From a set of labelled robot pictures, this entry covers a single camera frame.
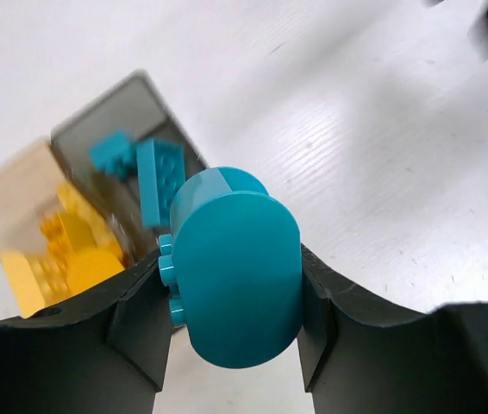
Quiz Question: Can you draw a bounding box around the orange transparent container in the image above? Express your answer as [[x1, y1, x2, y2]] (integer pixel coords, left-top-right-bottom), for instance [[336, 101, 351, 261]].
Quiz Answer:
[[0, 135, 128, 320]]

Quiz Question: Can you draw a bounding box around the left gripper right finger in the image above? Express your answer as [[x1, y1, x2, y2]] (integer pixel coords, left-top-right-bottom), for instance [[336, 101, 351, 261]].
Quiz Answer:
[[297, 249, 488, 413]]

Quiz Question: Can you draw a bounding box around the teal lego block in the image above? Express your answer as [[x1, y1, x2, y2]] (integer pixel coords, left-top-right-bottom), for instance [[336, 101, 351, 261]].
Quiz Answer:
[[136, 138, 186, 228]]

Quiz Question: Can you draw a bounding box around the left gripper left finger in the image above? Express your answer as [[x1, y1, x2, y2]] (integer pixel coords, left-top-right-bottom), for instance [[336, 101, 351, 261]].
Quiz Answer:
[[0, 253, 172, 413]]

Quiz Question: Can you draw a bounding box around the yellow lego stack in container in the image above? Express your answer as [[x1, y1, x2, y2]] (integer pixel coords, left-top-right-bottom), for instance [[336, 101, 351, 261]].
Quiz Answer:
[[0, 251, 72, 318]]

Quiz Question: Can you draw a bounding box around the yellow round lego with sticker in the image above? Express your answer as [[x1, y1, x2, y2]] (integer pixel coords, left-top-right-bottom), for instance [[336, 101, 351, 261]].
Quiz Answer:
[[41, 182, 126, 295]]

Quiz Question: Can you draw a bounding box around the small teal lego piece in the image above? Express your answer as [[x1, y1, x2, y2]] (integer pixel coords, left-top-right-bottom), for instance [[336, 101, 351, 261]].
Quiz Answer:
[[88, 130, 137, 181]]

